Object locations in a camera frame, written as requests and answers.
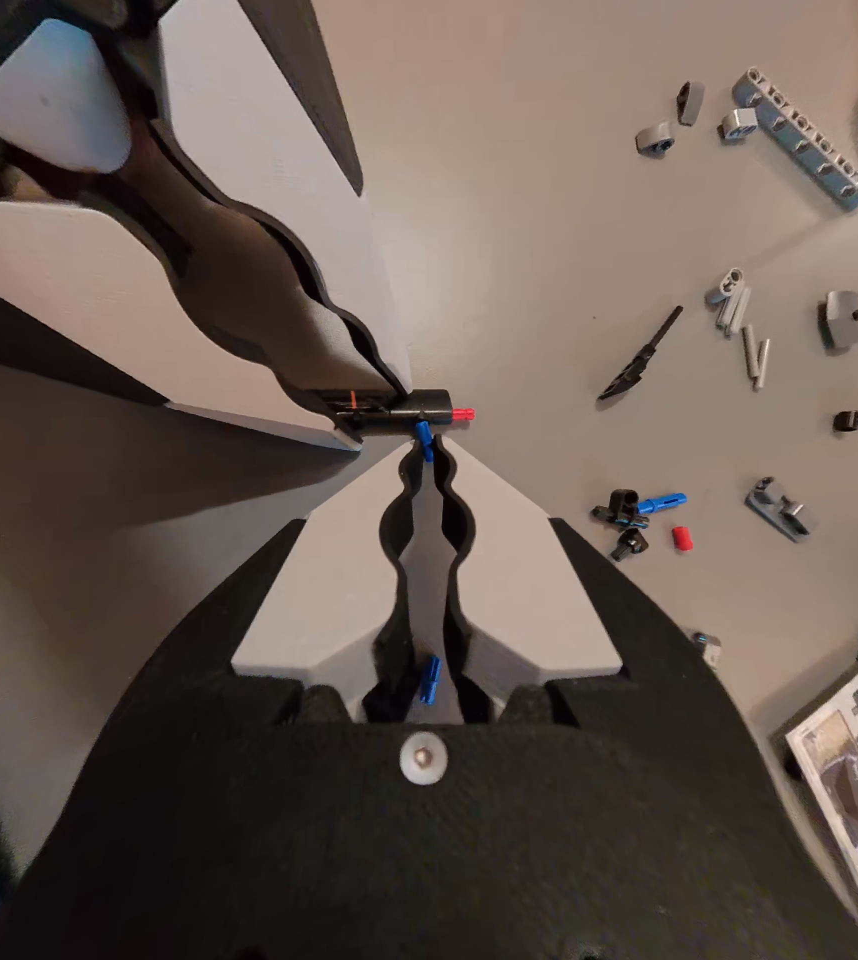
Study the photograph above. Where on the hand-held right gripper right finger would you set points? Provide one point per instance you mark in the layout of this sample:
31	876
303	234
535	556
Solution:
541	600

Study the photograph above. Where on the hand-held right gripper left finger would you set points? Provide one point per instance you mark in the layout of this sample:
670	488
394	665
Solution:
309	600

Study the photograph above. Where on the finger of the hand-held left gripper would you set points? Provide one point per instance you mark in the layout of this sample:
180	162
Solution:
99	285
249	150

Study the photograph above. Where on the small black lego connector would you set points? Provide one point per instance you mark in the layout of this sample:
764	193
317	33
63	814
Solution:
629	544

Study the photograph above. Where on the small blue lego pin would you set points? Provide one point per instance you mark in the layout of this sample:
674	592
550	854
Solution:
424	439

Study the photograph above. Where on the black lego shock absorber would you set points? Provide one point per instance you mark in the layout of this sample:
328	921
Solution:
421	411

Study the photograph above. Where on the black lego cross connector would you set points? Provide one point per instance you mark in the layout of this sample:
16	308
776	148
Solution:
616	510

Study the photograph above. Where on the long blue lego pin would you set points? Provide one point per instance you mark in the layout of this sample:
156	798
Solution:
661	502

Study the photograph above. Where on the grey lego connector block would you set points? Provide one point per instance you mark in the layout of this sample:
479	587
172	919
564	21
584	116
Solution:
706	645

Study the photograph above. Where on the long dark grey lego panel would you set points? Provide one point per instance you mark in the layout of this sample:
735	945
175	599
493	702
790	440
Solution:
778	510

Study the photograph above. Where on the light grey lego axle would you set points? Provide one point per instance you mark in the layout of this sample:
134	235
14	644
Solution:
750	351
763	364
729	311
738	313

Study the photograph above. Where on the blue-grey two-hole lego beam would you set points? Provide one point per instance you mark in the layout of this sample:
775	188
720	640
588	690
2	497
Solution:
725	285

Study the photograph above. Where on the dark grey curved lego piece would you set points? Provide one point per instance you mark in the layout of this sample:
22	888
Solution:
690	103
654	139

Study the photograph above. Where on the grey lego panel piece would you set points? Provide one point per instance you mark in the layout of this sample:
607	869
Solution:
841	319

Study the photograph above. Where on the small light grey lego beam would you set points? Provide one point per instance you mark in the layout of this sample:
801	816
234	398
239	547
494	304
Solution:
738	124

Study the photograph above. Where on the long grey lego beam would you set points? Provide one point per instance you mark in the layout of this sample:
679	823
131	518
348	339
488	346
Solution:
804	135

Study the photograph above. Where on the black blade piece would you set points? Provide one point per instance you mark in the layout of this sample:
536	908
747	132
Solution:
639	356

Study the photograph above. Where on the sticker sheet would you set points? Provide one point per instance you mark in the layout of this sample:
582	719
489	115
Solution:
856	787

